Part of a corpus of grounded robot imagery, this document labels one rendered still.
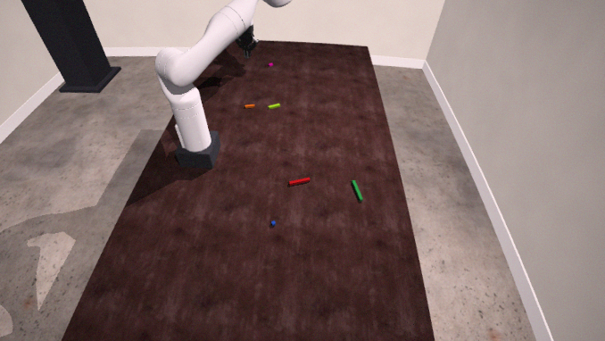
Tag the red rod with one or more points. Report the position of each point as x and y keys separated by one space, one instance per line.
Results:
x=299 y=181

